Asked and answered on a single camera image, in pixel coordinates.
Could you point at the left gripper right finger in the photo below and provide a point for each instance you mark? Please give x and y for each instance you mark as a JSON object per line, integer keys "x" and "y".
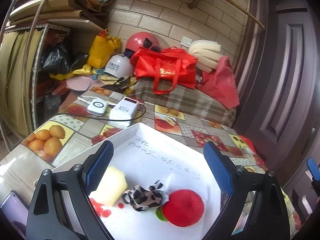
{"x": 268, "y": 217}

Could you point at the plaid covered bench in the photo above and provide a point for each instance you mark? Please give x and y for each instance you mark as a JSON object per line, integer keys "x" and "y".
{"x": 185, "y": 100}

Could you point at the white helmet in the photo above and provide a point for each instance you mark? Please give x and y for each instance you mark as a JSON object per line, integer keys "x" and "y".
{"x": 119, "y": 66}

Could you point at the white shallow cardboard box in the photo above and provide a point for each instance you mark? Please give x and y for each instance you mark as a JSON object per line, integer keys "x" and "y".
{"x": 143, "y": 164}

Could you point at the fruit pattern tablecloth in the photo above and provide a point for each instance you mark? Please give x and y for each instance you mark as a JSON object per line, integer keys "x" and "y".
{"x": 22, "y": 167}

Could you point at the white power bank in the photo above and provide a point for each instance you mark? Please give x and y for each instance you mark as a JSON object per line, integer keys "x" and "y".
{"x": 124, "y": 111}

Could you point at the metal shelf rack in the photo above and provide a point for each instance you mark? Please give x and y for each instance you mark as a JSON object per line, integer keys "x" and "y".
{"x": 28, "y": 27}

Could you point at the pink helmet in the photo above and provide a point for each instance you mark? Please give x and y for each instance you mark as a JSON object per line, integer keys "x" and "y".
{"x": 146, "y": 40}

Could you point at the brown door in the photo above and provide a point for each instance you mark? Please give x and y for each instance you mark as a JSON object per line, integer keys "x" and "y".
{"x": 279, "y": 85}

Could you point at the yellow sponge block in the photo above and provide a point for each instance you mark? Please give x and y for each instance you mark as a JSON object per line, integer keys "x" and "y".
{"x": 111, "y": 187}

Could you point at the red plush apple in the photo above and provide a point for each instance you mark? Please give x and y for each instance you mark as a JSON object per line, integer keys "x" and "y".
{"x": 183, "y": 209}

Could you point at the leopard print scrunchie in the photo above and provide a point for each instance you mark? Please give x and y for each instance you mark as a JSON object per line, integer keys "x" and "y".
{"x": 144, "y": 198}

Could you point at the black plastic bag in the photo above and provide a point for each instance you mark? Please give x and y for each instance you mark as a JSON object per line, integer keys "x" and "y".
{"x": 59, "y": 60}

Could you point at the pink round fan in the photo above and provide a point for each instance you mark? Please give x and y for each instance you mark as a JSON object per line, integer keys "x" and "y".
{"x": 83, "y": 83}

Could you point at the cream foam roll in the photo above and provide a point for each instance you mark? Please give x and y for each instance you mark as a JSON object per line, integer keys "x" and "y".
{"x": 207, "y": 54}

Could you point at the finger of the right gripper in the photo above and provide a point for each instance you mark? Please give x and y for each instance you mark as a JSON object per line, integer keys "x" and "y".
{"x": 315, "y": 173}

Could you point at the yellow shopping bag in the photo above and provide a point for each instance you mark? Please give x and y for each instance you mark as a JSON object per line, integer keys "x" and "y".
{"x": 103, "y": 47}

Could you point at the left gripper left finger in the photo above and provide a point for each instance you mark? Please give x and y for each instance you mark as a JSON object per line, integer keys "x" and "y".
{"x": 47, "y": 217}

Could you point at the white round wireless charger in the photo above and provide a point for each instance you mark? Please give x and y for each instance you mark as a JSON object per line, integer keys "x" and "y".
{"x": 97, "y": 107}

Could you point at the smartphone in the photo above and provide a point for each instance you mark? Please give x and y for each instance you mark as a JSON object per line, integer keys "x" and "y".
{"x": 16, "y": 213}

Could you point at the red tote bag with handles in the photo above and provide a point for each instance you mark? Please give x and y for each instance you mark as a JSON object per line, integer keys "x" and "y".
{"x": 172, "y": 64}

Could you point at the red fabric bag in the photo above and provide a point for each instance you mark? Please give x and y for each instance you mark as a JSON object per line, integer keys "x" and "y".
{"x": 220, "y": 84}

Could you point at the wall socket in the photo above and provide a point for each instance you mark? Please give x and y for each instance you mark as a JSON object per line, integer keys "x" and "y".
{"x": 186, "y": 42}

